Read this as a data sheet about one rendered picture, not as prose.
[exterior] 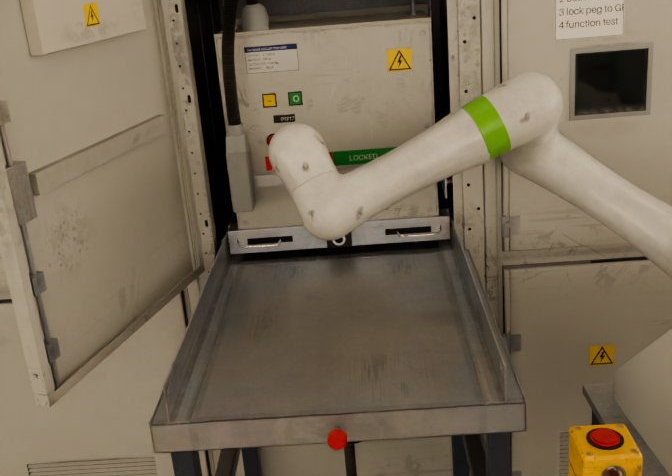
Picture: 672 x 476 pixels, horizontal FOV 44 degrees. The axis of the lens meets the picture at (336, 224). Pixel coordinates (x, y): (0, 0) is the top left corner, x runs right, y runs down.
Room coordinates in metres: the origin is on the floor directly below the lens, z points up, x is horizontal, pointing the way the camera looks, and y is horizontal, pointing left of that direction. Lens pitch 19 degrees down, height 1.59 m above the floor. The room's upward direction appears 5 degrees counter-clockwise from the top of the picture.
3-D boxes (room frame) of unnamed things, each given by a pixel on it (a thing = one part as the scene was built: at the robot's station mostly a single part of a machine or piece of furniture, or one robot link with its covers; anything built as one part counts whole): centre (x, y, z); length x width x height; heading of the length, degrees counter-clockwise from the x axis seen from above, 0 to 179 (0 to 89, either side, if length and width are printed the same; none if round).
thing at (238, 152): (1.83, 0.21, 1.09); 0.08 x 0.05 x 0.17; 178
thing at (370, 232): (1.91, -0.01, 0.89); 0.54 x 0.05 x 0.06; 88
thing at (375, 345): (1.51, 0.01, 0.82); 0.68 x 0.62 x 0.06; 178
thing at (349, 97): (1.89, -0.01, 1.15); 0.48 x 0.01 x 0.48; 88
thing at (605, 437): (0.97, -0.35, 0.90); 0.04 x 0.04 x 0.02
